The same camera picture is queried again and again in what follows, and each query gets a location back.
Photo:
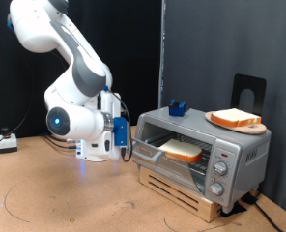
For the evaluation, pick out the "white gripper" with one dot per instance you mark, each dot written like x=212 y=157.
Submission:
x=109 y=103

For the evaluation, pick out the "white bread slice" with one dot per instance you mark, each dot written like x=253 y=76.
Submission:
x=181 y=150
x=233 y=116

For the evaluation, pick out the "silver oven timer knob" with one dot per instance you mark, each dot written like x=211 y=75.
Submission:
x=216 y=189

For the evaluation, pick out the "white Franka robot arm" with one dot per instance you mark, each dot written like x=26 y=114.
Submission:
x=69 y=80

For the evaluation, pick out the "silver oven temperature knob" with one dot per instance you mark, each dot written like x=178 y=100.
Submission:
x=220 y=168

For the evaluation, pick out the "silver toaster oven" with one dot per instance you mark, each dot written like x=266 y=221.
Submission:
x=246 y=167

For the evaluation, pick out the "vertical metal pole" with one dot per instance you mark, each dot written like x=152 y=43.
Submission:
x=162 y=48

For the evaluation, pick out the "wooden crate base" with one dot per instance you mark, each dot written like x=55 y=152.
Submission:
x=168 y=190

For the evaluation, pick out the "emergency stop button box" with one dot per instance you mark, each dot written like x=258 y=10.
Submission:
x=7 y=143

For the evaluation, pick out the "black metal bookend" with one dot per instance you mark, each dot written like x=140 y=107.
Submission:
x=249 y=82

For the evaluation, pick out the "small round wooden board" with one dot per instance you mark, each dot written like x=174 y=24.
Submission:
x=252 y=130

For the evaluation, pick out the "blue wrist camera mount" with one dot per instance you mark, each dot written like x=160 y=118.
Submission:
x=120 y=130

